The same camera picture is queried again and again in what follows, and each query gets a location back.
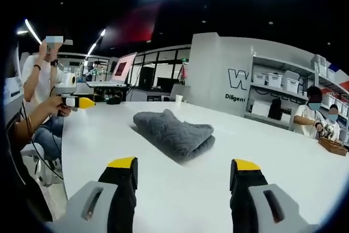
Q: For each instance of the grey towel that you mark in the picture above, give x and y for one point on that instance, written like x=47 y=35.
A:
x=177 y=134

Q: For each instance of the open laptop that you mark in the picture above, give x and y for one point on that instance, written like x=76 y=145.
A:
x=120 y=72

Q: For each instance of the person's left hand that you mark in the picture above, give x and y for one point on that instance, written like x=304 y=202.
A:
x=58 y=106

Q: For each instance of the small black object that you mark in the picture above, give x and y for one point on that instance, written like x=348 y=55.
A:
x=114 y=100

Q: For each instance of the orange wristband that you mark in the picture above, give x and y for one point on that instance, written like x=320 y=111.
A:
x=29 y=124

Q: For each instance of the ceiling light strip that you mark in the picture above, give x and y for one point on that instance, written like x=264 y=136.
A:
x=33 y=31

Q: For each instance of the black monitor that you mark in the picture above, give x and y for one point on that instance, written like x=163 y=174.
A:
x=146 y=76

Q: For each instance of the white chair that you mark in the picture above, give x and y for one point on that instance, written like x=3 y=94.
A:
x=41 y=159

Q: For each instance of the brown wooden tray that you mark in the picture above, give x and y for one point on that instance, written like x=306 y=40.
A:
x=332 y=147

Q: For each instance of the white paper cup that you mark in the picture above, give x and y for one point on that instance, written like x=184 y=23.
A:
x=179 y=98

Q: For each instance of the black bag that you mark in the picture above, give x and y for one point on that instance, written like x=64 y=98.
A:
x=275 y=108

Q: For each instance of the grey shelving unit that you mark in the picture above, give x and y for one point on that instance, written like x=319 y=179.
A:
x=289 y=99

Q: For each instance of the row of white storage boxes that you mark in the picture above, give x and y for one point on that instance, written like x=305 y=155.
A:
x=290 y=80

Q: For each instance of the white lettered partition wall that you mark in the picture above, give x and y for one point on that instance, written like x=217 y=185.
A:
x=215 y=74

